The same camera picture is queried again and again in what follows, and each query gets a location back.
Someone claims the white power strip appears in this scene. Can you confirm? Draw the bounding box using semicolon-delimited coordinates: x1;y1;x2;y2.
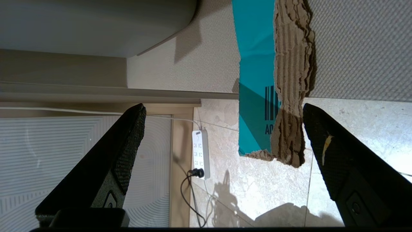
192;128;211;180

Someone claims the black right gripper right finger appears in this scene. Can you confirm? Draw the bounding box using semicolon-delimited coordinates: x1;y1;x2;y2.
303;103;412;227

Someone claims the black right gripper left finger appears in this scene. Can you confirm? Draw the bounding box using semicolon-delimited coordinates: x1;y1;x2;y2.
35;103;147;226

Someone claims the beige laundry cabinet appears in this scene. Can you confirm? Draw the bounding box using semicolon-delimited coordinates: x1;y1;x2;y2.
0;48;239;100

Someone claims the teal barcode cardboard scrap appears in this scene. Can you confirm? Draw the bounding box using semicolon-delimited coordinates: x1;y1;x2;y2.
231;0;318;169

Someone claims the black plug with cable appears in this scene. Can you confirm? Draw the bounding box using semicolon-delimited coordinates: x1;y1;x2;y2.
180;168;207;228

